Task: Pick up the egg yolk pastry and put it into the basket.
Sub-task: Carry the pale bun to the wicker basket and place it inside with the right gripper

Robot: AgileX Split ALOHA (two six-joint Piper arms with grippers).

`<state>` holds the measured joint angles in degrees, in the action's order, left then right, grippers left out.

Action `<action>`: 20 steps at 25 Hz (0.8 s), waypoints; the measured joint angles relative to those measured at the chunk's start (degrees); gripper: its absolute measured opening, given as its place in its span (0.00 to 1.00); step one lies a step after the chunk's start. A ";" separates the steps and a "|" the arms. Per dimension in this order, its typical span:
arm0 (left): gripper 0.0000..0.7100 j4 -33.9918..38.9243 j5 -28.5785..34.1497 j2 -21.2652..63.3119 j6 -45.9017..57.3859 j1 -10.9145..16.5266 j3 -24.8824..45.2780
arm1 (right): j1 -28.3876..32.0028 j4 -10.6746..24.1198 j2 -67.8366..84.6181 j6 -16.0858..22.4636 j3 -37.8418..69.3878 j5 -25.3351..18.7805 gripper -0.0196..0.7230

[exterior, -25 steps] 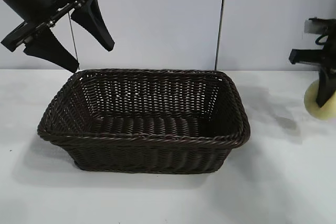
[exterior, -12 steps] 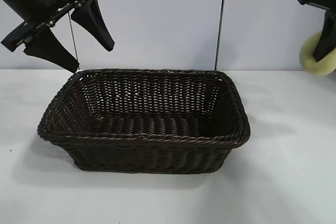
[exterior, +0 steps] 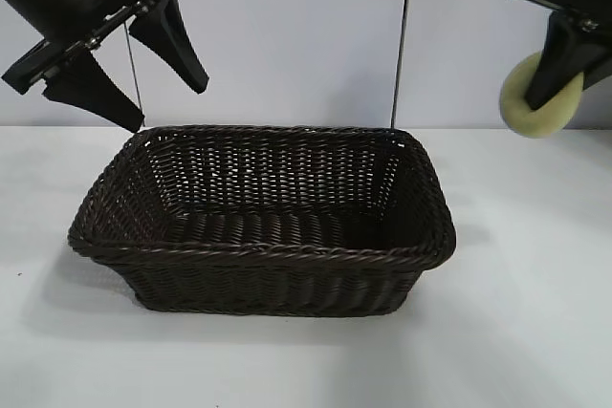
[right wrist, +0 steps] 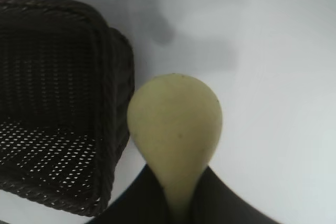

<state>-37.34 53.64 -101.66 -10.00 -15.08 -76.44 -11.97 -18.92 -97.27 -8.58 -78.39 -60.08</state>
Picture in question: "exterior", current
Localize dark brown woven basket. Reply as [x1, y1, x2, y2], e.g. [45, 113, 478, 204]
[66, 123, 458, 317]

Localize white tablecloth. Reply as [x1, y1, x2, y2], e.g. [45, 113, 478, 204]
[0, 125, 612, 408]

